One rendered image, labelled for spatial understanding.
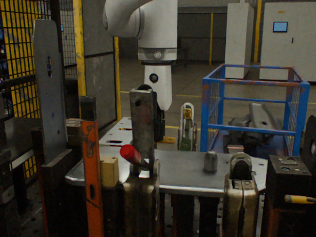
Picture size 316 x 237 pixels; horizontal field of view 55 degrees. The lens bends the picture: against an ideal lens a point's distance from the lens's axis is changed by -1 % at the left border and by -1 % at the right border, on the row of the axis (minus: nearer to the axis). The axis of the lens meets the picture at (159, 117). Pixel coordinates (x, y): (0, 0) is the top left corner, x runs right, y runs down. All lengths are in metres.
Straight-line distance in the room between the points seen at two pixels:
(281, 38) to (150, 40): 7.90
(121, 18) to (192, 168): 0.38
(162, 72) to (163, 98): 0.06
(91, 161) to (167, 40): 0.29
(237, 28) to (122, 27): 7.87
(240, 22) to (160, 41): 7.82
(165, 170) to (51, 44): 0.41
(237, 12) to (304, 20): 1.62
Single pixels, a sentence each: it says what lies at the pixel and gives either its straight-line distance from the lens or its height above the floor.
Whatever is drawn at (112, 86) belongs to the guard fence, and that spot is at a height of 0.62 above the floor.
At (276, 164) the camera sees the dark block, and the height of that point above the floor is 1.12.
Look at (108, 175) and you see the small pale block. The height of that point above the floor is 1.04.
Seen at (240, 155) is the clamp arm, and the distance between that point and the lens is 0.55.
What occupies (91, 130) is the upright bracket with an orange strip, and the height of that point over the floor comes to 1.14.
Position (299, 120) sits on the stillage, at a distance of 2.55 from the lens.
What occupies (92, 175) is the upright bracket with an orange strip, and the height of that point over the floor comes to 1.05.
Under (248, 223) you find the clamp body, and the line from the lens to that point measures 0.54.
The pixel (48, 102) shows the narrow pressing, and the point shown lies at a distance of 0.79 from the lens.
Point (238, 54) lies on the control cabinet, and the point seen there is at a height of 0.73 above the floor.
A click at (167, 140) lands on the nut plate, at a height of 1.07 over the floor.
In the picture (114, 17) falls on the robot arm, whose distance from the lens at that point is 0.60.
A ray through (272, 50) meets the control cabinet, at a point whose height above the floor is 0.84.
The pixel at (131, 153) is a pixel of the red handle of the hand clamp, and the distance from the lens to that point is 0.46.
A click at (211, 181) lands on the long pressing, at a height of 1.00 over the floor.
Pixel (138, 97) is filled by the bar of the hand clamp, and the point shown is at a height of 1.21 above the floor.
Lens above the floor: 1.31
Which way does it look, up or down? 16 degrees down
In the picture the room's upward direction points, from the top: straight up
